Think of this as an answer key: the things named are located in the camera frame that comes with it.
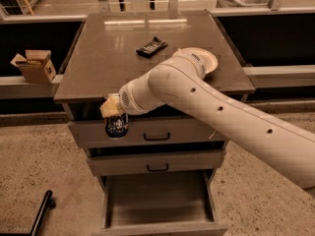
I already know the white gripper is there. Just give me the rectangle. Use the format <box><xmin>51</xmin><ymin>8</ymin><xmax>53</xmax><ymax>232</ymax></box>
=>
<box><xmin>100</xmin><ymin>74</ymin><xmax>163</xmax><ymax>118</ymax></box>

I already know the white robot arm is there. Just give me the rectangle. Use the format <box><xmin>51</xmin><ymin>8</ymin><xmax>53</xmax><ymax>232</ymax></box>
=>
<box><xmin>100</xmin><ymin>48</ymin><xmax>315</xmax><ymax>189</ymax></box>

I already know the top grey drawer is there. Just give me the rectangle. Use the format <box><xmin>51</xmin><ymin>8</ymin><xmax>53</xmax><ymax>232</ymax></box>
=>
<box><xmin>68</xmin><ymin>116</ymin><xmax>227</xmax><ymax>148</ymax></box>

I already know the grey drawer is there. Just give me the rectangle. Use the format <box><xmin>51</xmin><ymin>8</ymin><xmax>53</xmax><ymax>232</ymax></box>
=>
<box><xmin>87</xmin><ymin>149</ymin><xmax>223</xmax><ymax>176</ymax></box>
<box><xmin>68</xmin><ymin>116</ymin><xmax>227</xmax><ymax>148</ymax></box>
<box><xmin>93</xmin><ymin>170</ymin><xmax>227</xmax><ymax>236</ymax></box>

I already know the grey drawer cabinet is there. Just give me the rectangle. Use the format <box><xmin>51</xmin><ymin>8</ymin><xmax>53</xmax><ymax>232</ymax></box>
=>
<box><xmin>53</xmin><ymin>9</ymin><xmax>256</xmax><ymax>236</ymax></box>

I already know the middle grey drawer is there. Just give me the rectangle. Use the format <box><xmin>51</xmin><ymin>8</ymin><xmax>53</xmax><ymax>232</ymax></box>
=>
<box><xmin>87</xmin><ymin>149</ymin><xmax>223</xmax><ymax>176</ymax></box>

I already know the bottom grey drawer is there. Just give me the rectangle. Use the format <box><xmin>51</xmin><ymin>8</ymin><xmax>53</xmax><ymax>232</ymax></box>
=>
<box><xmin>93</xmin><ymin>170</ymin><xmax>227</xmax><ymax>236</ymax></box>

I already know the black snack bar wrapper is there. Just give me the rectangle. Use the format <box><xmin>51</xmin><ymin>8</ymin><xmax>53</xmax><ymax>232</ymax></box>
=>
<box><xmin>136</xmin><ymin>36</ymin><xmax>168</xmax><ymax>58</ymax></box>

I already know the open cardboard box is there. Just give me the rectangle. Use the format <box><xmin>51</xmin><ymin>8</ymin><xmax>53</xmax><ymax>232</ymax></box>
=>
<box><xmin>11</xmin><ymin>49</ymin><xmax>56</xmax><ymax>84</ymax></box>

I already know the white paper bowl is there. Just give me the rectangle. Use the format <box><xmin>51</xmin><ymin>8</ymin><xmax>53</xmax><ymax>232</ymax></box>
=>
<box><xmin>173</xmin><ymin>47</ymin><xmax>219</xmax><ymax>79</ymax></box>

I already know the black bar bottom left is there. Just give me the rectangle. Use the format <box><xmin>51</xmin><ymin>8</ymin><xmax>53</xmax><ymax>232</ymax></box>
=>
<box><xmin>31</xmin><ymin>190</ymin><xmax>56</xmax><ymax>236</ymax></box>

